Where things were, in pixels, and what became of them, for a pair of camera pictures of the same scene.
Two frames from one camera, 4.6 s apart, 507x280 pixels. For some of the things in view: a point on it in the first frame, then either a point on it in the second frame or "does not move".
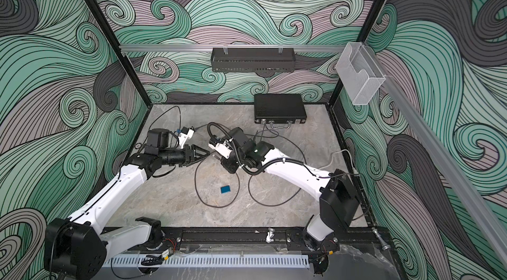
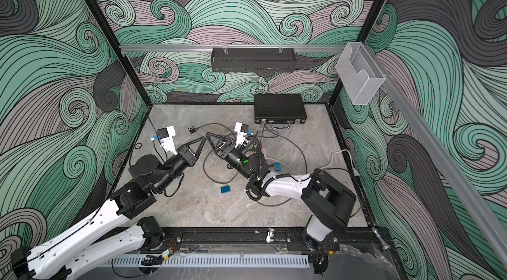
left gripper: x=189 y=154 does not move
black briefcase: x=279 y=110 does not move
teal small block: x=225 y=189 does not move
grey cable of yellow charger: x=195 y=188 to x=212 y=179
